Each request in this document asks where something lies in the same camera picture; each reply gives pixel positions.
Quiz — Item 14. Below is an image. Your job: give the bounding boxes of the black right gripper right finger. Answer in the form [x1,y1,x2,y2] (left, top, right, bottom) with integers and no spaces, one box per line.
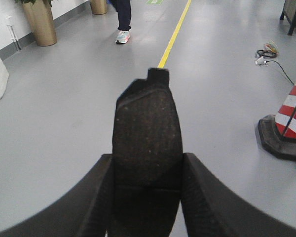
[181,153,296,237]

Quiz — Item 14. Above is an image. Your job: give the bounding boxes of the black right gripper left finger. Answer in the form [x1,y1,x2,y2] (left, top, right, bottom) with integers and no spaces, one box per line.
[0,154,113,237]

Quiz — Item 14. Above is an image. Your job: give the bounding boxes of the grey brake pad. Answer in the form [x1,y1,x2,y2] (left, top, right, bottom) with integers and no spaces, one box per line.
[108,68,183,237]

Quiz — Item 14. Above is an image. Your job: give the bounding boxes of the red white striped barrier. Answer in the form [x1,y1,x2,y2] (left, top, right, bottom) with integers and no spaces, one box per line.
[258,82,296,161]

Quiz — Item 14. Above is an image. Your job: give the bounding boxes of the gold planter pot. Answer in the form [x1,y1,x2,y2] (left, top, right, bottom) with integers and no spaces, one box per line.
[89,0,108,15]
[22,0,57,46]

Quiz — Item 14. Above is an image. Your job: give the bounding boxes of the walking person leg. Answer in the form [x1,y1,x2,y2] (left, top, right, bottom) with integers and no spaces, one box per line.
[110,0,131,44]

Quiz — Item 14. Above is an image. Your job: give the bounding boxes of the coloured wire bundle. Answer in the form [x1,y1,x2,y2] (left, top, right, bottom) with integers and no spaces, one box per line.
[254,40,296,86]

